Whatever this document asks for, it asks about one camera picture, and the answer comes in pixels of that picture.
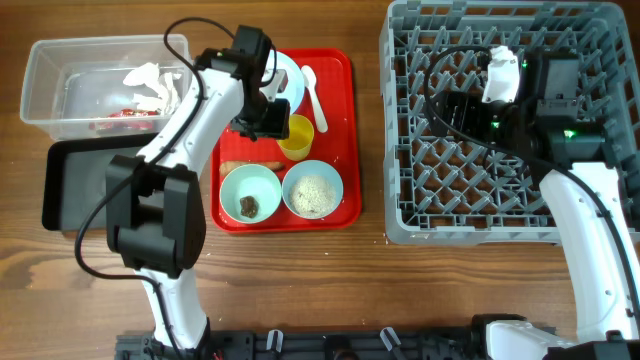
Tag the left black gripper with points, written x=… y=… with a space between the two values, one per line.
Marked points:
x=275 y=128

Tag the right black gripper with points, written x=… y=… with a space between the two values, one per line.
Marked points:
x=467 y=105

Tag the black plastic tray bin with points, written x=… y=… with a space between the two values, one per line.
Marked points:
x=75 y=177

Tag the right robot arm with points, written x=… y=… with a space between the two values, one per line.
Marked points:
x=529 y=110

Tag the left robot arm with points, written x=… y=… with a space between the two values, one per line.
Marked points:
x=154 y=213

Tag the clear plastic waste bin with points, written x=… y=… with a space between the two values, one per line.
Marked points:
x=70 y=83

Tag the white rice grains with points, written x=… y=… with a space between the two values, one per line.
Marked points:
x=312 y=196

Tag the green bowl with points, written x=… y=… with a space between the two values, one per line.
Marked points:
x=250 y=180

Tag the grey dishwasher rack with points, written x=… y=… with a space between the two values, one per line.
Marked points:
x=440 y=191

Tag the yellow plastic cup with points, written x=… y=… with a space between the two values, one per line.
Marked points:
x=301 y=134

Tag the dark brown food scrap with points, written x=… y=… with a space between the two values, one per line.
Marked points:
x=249 y=207

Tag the white plastic spoon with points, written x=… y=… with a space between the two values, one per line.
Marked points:
x=310 y=81

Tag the white tissue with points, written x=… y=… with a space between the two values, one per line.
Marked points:
x=166 y=99

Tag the light blue plate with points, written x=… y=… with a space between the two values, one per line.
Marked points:
x=294 y=90

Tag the red snack wrapper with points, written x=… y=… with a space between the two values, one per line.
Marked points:
x=126 y=120

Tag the light blue bowl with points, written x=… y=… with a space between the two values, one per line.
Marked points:
x=312 y=167

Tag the red serving tray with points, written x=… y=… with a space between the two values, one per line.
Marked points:
x=337 y=147

